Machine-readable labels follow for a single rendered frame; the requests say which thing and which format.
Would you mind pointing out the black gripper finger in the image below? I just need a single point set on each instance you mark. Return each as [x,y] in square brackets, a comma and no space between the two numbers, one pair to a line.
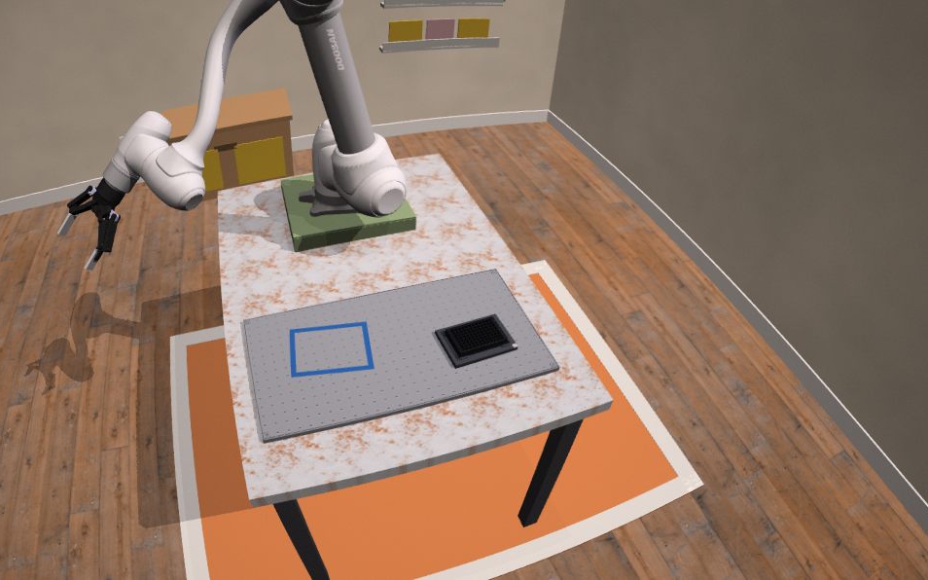
[77,208]
[104,236]

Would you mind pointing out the blue tape outline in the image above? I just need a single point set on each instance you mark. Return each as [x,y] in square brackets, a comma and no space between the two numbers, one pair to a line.
[331,371]

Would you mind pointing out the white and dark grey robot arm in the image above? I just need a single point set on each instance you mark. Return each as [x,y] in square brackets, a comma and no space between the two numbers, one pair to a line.
[366,176]

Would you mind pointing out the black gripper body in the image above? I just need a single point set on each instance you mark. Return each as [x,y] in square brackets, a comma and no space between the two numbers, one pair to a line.
[112,197]

